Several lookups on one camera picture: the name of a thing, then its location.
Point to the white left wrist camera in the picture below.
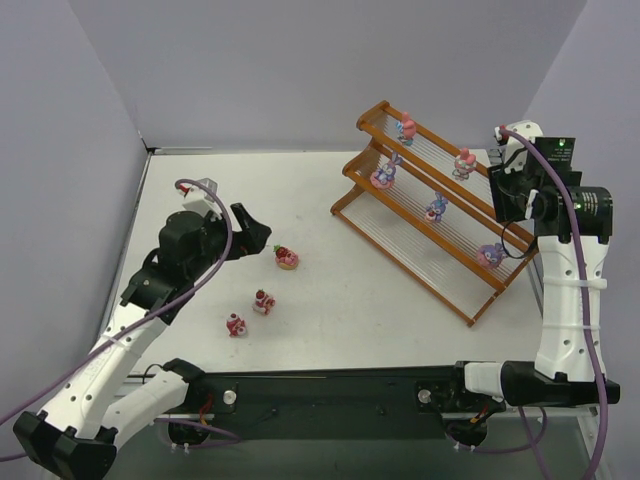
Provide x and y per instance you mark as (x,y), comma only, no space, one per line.
(196,200)

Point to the small purple bunny cupcake toy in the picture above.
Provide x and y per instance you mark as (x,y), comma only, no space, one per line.
(435,210)

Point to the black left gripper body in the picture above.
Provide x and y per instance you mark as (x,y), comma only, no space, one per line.
(235,235)

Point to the red bear cake toy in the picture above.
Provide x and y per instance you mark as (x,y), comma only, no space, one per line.
(236,326)

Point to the orange wooden tiered shelf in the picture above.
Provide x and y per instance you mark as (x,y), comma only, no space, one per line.
(440,257)

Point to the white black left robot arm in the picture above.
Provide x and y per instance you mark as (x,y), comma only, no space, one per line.
(78,432)

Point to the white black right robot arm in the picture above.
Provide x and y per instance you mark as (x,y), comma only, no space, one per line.
(573,225)

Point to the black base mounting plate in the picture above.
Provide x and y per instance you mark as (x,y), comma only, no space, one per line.
(403,403)

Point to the pink pig clear cup toy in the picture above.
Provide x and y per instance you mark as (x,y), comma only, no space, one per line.
(464,165)

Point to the strawberry cake slice toy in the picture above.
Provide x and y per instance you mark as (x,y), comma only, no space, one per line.
(263,302)

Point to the strawberry bear donut toy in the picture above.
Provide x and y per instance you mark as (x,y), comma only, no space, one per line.
(285,258)

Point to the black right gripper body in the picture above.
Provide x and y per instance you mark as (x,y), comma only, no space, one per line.
(507,198)

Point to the purple bunny sitting donut toy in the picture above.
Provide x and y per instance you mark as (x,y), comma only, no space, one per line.
(383,177)

